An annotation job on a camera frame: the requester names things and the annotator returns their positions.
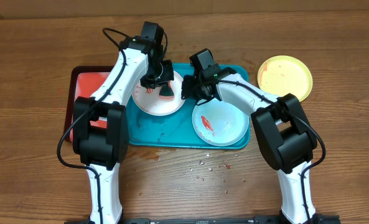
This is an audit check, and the green and orange sponge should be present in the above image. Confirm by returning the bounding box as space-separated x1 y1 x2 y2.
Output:
159 85 174 100

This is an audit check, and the white plate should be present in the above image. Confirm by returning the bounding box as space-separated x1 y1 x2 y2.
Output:
132 70 185 116

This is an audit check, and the yellow-green plate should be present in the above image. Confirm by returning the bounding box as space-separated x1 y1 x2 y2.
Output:
257 55 313 101

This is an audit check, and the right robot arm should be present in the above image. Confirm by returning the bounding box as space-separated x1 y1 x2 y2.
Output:
181 49 323 223

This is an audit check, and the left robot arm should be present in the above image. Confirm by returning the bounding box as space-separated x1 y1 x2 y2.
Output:
66 22 174 223

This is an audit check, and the dark red water tray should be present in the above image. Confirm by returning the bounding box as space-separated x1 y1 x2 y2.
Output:
63 65 113 133

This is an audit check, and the light blue plate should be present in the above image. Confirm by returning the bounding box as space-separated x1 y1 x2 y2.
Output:
192 99 251 150

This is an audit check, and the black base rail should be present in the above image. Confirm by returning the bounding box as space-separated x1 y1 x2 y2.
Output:
64 214 341 224

